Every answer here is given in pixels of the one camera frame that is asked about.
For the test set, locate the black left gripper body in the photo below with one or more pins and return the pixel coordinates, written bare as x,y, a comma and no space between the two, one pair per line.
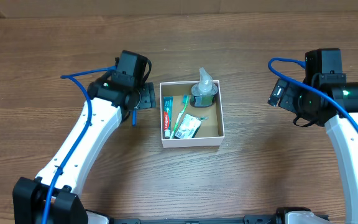
148,96

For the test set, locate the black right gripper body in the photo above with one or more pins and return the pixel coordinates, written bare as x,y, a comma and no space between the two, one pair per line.
289,101

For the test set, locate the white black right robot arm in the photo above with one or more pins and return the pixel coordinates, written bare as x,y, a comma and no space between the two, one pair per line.
325,98

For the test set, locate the blue disposable razor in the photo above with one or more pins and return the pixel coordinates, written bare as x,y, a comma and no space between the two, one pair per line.
134,117

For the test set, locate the clear soap pump bottle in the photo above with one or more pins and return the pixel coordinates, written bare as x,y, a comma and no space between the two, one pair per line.
203,93

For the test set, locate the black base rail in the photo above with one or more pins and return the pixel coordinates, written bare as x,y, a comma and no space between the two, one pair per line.
197,221

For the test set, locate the green white toothbrush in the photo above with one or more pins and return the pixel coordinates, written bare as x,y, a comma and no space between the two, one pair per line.
185,101

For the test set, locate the green white soap packet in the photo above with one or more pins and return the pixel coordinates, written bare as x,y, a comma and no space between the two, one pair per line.
189,127

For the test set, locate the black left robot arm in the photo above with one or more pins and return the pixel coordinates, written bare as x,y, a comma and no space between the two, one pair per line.
53,196

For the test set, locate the white cardboard box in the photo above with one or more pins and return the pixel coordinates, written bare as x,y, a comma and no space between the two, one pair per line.
211,132

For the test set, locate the green toothpaste tube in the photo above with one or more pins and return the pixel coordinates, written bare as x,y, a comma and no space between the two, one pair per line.
167,115

